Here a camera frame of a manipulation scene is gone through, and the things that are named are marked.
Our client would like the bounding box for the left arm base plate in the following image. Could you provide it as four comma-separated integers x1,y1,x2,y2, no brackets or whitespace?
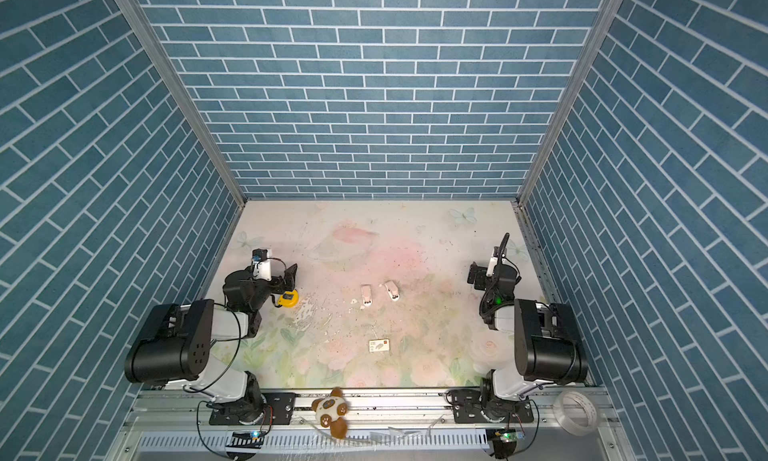
207,392,297,426

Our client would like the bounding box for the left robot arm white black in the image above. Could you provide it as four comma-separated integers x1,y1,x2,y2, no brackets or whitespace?
124,258,298,424

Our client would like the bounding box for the white staple box sleeve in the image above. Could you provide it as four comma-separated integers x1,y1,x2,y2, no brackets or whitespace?
368,338,391,353

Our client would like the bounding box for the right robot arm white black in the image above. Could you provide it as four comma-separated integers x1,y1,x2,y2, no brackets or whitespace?
467,258,589,405

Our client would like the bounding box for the yellow tape measure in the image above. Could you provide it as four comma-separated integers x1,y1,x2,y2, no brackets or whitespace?
276,290,299,308

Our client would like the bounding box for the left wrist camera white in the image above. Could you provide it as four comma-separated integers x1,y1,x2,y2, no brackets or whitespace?
251,248,272,281

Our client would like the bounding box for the brown white plush toy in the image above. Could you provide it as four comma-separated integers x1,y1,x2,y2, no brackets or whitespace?
311,387,349,440

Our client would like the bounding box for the clear tape roll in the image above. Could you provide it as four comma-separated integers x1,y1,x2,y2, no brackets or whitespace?
552,390,602,437

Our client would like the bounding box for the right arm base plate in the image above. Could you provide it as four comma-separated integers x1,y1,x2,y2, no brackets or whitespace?
443,388,534,424

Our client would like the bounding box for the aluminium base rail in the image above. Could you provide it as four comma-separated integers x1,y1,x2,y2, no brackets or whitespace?
106,387,634,460

